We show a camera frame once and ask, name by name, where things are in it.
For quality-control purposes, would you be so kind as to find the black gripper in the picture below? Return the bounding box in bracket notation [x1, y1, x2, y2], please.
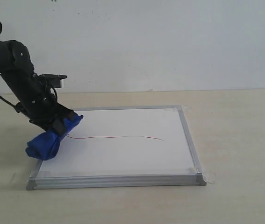
[15, 93, 75, 137]

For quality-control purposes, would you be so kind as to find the blue cloth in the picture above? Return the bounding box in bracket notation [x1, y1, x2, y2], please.
[25, 113, 84, 161]

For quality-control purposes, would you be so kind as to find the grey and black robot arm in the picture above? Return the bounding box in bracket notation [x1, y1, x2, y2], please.
[0, 40, 75, 136]

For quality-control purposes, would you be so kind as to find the clear tape front right corner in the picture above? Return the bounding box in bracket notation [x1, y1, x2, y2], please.
[202, 172, 216, 184]

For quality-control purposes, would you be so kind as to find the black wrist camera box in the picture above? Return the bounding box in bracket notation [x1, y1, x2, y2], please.
[38, 74, 67, 89]

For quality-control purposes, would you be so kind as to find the white board with aluminium frame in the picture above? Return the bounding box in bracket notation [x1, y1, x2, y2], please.
[27, 105, 207, 190]

